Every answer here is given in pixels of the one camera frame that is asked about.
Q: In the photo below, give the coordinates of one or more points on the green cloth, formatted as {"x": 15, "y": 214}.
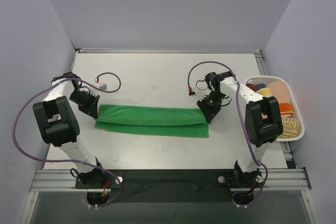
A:
{"x": 156, "y": 121}

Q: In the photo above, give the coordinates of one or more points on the brown rolled towel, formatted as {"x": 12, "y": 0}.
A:
{"x": 252, "y": 87}

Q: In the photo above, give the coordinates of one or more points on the black base mat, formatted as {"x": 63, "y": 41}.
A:
{"x": 172, "y": 193}

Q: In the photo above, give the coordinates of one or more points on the peach orange rolled towel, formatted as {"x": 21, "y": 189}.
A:
{"x": 280, "y": 92}

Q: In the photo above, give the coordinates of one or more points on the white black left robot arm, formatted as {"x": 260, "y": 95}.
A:
{"x": 59, "y": 126}

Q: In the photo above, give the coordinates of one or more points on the blue rolled towel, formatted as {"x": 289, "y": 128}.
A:
{"x": 260, "y": 86}

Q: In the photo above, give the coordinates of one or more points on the yellow white patterned rolled towel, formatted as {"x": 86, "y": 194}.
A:
{"x": 290, "y": 128}

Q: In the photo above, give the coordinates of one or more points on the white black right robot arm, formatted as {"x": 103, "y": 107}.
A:
{"x": 259, "y": 115}

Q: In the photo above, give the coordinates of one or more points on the white perforated plastic basket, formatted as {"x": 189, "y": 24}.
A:
{"x": 296, "y": 114}

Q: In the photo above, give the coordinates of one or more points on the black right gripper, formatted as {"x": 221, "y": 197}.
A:
{"x": 208, "y": 107}

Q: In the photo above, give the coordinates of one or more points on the yellow cream towel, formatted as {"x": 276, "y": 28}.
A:
{"x": 265, "y": 92}

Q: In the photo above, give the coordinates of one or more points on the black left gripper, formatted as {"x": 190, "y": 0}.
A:
{"x": 87, "y": 102}

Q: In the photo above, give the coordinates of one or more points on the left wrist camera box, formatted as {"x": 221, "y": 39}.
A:
{"x": 99, "y": 86}

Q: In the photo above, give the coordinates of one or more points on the aluminium front frame rail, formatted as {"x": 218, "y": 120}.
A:
{"x": 273, "y": 179}

